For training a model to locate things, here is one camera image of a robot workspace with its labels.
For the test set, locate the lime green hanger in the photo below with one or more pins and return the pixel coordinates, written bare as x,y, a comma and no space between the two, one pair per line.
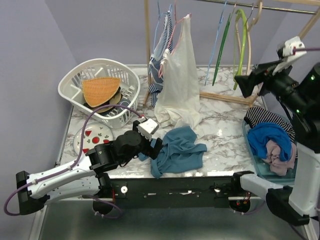
239,14

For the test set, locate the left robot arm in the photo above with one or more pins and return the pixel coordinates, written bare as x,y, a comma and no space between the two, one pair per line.
36,190

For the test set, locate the white plastic laundry basket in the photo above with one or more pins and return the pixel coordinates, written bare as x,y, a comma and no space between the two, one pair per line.
70,88

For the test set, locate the light blue wire hanger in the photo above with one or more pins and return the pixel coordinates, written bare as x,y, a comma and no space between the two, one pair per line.
160,25

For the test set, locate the wooden clothes rack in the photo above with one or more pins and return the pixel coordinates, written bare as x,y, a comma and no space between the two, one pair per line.
235,99

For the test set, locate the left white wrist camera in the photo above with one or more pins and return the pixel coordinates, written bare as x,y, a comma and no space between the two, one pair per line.
147,128

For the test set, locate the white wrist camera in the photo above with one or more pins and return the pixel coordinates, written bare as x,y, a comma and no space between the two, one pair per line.
147,128
289,52

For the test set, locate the black white striped garment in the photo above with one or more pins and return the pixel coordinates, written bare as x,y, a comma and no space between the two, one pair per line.
257,115

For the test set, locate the teal plastic bin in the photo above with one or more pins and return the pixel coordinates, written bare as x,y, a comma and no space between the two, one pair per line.
262,169

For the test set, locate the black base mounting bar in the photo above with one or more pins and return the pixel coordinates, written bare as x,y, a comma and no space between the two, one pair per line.
170,192

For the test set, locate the beige wooden hanger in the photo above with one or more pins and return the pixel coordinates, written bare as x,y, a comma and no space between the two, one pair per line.
248,44

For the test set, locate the pink garment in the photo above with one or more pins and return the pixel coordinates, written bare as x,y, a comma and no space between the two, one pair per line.
273,158

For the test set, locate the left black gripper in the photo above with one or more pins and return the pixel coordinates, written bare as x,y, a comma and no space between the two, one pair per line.
153,152

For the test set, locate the bright blue garment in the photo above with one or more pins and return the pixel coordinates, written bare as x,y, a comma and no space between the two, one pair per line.
259,135

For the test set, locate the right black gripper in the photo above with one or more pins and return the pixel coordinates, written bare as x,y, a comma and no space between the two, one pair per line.
264,72

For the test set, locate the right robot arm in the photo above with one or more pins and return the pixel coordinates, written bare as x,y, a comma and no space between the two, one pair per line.
297,204

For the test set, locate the dark plates in basket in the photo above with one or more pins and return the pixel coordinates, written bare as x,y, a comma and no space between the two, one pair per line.
117,99

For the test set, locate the blue striped garment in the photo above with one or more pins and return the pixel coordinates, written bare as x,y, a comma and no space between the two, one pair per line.
156,87

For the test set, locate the dark green plastic hanger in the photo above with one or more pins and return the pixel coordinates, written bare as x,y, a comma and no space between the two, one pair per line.
221,48

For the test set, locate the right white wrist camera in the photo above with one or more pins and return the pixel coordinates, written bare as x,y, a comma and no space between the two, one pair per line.
289,52

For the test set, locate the watermelon pattern plate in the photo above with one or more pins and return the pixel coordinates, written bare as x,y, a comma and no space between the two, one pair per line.
94,134

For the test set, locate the orange woven mat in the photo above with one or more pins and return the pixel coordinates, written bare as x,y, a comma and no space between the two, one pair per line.
97,91

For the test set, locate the light blue plastic hanger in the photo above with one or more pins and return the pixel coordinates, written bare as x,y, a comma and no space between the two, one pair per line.
221,19

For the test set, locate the pink wire hanger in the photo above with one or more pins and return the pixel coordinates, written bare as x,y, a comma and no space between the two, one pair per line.
170,42

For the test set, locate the white tank top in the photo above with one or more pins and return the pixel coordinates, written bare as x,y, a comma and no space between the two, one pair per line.
178,104

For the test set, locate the teal blue tank top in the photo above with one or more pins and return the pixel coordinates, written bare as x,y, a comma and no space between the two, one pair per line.
179,153

